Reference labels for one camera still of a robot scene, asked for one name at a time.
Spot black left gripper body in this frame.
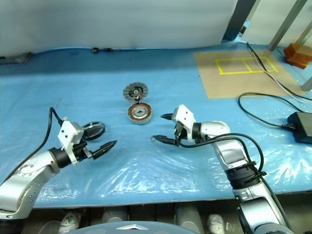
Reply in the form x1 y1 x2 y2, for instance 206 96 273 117
72 140 95 163

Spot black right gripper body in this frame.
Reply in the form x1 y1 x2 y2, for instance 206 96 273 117
174 121 189 148

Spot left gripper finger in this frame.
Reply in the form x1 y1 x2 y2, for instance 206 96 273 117
82 125 105 141
91 140 118 160

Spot silver spoked motor end cap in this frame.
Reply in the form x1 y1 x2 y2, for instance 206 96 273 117
81 120 106 141

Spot silver motor housing copper windings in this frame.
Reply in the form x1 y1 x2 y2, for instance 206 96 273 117
127 101 153 125

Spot grey finned rotor disc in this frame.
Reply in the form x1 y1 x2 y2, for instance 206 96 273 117
123 82 150 102

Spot blue plastic table sheet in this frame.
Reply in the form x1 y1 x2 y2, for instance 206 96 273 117
0 20 312 210

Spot grey rounded shape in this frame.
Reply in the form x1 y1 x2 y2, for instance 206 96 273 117
175 203 205 234
101 206 129 224

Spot white sneaker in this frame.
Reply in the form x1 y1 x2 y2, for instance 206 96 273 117
207 214 226 232
59 211 82 234

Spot brown cardboard mat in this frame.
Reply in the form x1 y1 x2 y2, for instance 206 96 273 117
193 50 305 99

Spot yellow tape rectangle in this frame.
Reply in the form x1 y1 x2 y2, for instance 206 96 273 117
215 57 278 75

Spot grey robot torso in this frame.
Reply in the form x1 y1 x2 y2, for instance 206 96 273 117
73 220 193 234

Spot white backdrop panel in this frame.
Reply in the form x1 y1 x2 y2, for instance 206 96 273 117
0 0 258 58
243 0 312 47

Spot grey finned metal device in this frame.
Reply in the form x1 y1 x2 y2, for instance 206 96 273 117
0 52 32 64

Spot black power adapter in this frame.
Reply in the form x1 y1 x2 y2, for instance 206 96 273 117
287 111 312 144

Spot orange brown block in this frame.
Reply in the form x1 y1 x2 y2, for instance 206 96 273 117
286 57 311 69
283 43 312 59

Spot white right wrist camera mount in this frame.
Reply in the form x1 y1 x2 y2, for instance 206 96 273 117
171 104 195 142

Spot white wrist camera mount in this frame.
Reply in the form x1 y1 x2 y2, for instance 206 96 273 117
58 118 85 166
171 104 195 142

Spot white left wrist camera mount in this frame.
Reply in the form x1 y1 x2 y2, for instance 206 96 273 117
58 118 85 166

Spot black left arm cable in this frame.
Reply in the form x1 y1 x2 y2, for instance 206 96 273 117
23 106 64 159

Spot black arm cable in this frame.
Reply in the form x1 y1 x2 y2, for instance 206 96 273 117
23 106 64 159
179 133 292 227

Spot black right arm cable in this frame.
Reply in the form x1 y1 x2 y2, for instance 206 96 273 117
179 133 292 227

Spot thin black cable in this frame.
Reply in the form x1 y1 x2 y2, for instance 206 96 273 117
246 41 312 101

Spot black adapter power cable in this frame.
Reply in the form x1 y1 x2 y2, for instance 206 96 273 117
238 92 312 129

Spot thin white cable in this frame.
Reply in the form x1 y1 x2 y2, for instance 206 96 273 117
253 52 312 102

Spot aluminium frame post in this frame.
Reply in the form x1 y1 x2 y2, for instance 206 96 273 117
268 0 310 51

